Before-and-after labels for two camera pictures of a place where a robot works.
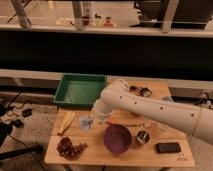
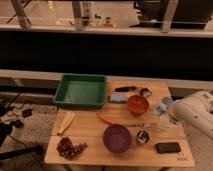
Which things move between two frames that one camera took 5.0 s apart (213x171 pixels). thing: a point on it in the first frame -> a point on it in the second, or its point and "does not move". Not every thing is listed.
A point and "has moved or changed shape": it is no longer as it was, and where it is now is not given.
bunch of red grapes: x=66 y=148 does not move
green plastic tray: x=79 y=90 does not move
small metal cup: x=143 y=137 does not move
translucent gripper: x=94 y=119 -> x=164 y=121
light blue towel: x=85 y=123 has moved or changed shape
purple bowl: x=117 y=138 does not move
